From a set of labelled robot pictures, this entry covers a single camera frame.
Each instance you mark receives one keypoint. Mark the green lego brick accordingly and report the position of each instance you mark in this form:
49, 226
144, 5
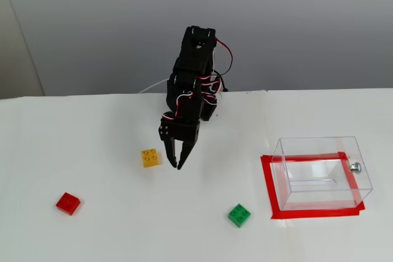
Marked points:
239, 215

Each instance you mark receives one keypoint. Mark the yellow lego brick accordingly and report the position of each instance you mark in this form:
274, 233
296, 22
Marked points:
150, 158

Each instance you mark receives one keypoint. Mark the red lego brick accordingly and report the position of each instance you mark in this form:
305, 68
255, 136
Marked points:
67, 203

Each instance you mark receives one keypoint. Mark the red tape frame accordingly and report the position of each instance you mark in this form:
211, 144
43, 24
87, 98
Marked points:
316, 213

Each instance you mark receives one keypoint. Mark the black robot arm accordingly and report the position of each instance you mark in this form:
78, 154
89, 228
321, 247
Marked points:
190, 68

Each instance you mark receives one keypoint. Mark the metal box lock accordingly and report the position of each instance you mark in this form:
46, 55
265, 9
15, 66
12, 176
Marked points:
355, 167

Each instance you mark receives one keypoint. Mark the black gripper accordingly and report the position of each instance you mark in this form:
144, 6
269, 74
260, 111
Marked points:
183, 132

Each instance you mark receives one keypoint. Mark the transparent plastic box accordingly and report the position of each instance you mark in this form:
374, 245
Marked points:
362, 164

